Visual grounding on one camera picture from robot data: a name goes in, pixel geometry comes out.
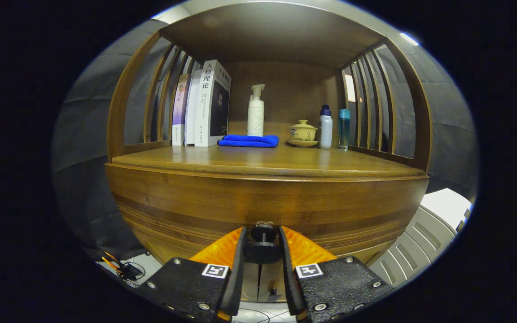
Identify thick white portrait book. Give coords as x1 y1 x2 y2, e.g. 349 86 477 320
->
194 59 232 147

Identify brown wooden cabinet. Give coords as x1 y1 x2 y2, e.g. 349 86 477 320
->
105 2 433 303

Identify brown wooden drawer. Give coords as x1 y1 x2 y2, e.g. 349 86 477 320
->
105 162 430 270

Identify clear teal bottle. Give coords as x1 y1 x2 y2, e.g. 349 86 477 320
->
338 109 351 151

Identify purple book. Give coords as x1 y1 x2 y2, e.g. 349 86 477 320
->
171 73 192 146

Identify black backdrop cloth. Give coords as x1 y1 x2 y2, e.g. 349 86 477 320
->
52 18 479 261

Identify thin white book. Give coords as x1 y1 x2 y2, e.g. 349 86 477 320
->
184 68 203 145

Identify black drawer knob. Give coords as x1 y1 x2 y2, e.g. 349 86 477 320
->
243 224 282 264

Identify black floor cables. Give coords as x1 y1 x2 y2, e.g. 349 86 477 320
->
119 256 148 283

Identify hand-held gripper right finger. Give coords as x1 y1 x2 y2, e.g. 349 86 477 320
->
279 226 394 323

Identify white pump bottle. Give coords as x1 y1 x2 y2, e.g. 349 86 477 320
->
247 84 266 137

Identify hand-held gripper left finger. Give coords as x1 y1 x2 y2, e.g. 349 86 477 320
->
135 227 248 323

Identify yellow lidded teacup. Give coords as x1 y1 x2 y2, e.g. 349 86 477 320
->
289 119 318 141

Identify white bottle with blue cap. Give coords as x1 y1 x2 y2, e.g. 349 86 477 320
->
319 105 333 149

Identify orange handled tool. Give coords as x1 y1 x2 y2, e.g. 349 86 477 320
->
101 250 124 274

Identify blue folded cloth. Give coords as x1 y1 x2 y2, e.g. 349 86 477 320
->
217 134 280 148

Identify wooden countertop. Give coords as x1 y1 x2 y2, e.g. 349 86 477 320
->
111 121 425 178

